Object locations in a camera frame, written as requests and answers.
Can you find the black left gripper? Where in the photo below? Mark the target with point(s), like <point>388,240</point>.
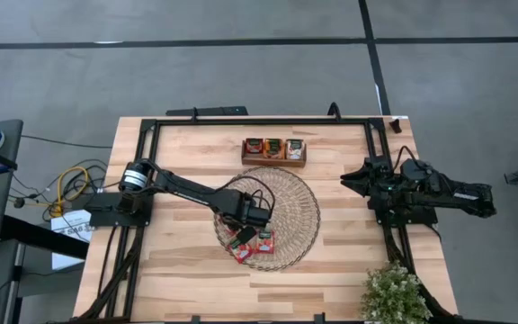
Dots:
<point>252,213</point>

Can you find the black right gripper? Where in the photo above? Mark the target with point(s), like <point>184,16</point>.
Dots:
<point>379,182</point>

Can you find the red tea bag packet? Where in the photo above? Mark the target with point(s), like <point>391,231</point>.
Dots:
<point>254,146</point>
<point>265,245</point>
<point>242,254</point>

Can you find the orange tea bag packet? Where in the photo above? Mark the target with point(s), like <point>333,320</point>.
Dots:
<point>274,148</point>

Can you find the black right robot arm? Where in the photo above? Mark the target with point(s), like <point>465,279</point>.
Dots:
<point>457,198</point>

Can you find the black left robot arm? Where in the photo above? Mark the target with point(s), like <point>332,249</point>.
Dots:
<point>187,191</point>

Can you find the round woven placemat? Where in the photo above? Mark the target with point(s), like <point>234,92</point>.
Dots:
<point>295,216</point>

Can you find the wooden compartment tray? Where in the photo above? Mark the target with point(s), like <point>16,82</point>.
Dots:
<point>272,164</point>

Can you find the small black clip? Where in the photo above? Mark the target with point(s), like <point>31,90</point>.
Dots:
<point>395,126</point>

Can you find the black curved clamp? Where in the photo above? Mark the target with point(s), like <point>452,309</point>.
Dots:
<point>332,108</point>

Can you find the black power strip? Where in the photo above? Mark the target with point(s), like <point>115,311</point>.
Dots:
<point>214,111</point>

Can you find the black edge clamp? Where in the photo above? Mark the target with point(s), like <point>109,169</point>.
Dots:
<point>319,318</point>
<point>195,319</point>

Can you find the green potted plant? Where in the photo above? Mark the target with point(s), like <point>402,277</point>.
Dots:
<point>394,297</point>

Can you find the white paper sheet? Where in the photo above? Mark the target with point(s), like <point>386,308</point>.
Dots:
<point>68,222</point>

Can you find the black beam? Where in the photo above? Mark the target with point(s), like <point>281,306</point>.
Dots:
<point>38,234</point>

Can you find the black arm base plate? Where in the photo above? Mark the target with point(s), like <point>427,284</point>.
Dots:
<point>119,220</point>
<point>423,220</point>

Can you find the black metal table frame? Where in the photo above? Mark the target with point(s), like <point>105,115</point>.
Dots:
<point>263,121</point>

